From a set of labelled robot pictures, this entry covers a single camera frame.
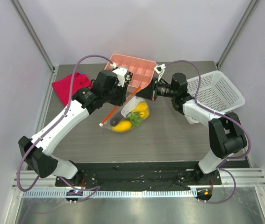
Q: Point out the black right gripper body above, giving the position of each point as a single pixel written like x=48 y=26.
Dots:
x=153 y=88

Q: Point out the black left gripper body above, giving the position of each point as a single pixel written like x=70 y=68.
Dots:
x=117 y=95

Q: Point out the yellow fake bell pepper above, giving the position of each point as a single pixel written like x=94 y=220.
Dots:
x=142 y=109

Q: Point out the clear zip top bag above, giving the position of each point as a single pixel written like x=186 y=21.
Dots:
x=122 y=111

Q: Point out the green fake grapes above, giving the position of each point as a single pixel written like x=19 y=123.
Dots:
x=134 y=118

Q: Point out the yellow fake mango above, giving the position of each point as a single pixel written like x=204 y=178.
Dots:
x=122 y=126

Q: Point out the purple fake eggplant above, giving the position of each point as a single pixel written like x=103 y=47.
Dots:
x=115 y=121

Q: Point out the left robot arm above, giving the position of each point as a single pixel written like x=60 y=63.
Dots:
x=108 y=87

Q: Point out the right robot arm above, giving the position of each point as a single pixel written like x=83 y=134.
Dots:
x=226 y=134

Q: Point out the black sprinkled fake pastry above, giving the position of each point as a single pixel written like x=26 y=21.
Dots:
x=128 y=77

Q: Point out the pink compartment tray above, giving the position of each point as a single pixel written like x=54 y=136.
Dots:
x=142 y=70

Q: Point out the white plastic basket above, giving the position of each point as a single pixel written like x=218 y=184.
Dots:
x=216 y=91

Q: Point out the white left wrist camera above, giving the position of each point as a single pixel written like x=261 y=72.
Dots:
x=121 y=73

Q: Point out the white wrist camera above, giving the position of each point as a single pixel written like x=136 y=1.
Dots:
x=160 y=69
x=121 y=73

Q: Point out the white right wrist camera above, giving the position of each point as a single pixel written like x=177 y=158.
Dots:
x=160 y=69

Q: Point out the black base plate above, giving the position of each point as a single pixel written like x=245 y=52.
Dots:
x=141 y=176

